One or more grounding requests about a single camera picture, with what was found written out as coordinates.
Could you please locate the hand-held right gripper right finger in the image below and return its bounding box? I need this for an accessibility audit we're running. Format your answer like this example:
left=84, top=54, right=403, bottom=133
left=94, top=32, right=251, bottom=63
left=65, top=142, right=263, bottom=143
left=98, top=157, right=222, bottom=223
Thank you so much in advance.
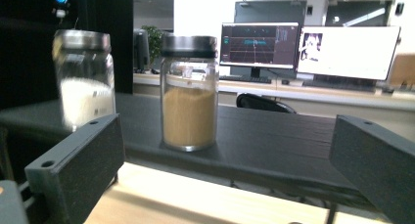
left=328, top=114, right=415, bottom=224

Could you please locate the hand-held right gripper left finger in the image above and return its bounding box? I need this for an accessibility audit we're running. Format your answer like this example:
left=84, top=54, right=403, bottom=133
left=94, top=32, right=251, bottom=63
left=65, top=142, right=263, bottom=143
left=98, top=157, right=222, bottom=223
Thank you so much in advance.
left=24, top=113, right=126, bottom=224

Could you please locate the glass jar with white powder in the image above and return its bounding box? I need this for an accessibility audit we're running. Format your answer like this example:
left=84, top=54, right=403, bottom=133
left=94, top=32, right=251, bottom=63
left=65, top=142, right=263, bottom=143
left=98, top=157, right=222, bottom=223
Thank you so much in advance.
left=52, top=28, right=117, bottom=131

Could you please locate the black raised shelf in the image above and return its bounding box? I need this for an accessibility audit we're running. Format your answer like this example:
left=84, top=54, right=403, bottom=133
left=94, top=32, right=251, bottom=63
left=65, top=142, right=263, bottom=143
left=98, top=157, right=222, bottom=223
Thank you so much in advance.
left=0, top=92, right=386, bottom=224

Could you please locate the long office desk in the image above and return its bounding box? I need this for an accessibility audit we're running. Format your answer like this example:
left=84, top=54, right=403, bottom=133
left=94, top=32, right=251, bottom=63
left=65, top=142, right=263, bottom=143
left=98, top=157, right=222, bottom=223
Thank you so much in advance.
left=133, top=71, right=415, bottom=113

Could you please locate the brown cardboard box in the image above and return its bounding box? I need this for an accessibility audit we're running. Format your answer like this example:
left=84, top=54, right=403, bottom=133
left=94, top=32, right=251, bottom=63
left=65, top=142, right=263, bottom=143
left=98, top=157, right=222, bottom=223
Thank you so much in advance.
left=387, top=53, right=415, bottom=87

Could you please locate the monitor with white screen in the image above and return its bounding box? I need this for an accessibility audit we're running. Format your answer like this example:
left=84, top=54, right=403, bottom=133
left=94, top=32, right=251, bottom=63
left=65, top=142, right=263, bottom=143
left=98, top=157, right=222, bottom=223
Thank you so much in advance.
left=296, top=24, right=402, bottom=82

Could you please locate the dark curtain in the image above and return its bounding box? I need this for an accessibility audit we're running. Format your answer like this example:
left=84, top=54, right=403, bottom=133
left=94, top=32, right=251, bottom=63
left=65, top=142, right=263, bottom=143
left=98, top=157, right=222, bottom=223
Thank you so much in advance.
left=0, top=0, right=134, bottom=110

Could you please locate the green potted plant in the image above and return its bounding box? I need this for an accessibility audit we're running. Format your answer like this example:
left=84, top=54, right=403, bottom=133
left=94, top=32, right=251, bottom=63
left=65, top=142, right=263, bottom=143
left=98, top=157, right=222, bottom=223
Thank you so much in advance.
left=141, top=24, right=164, bottom=67

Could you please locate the black keyboard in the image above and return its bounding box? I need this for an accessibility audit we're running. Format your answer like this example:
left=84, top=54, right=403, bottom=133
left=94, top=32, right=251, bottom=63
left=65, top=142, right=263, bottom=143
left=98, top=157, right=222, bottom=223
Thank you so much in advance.
left=218, top=74, right=273, bottom=85

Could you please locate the monitor with dark screen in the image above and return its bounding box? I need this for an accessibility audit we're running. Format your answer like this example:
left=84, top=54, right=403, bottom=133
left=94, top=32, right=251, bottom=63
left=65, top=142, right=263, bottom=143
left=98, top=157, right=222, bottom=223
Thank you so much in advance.
left=219, top=22, right=300, bottom=79

